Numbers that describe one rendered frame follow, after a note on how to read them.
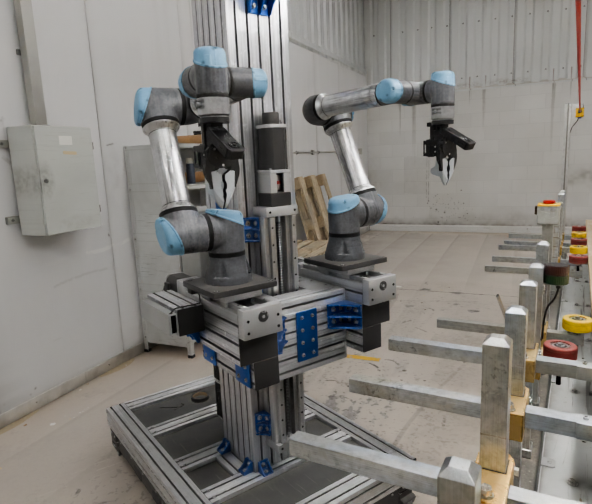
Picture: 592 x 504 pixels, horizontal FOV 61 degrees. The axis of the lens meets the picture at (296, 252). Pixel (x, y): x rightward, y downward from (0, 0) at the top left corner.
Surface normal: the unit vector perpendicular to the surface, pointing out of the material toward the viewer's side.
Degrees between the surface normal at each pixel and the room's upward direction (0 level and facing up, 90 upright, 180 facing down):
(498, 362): 90
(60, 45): 90
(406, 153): 90
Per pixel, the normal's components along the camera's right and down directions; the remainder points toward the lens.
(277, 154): 0.59, 0.12
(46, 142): 0.91, 0.04
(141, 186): -0.40, 0.18
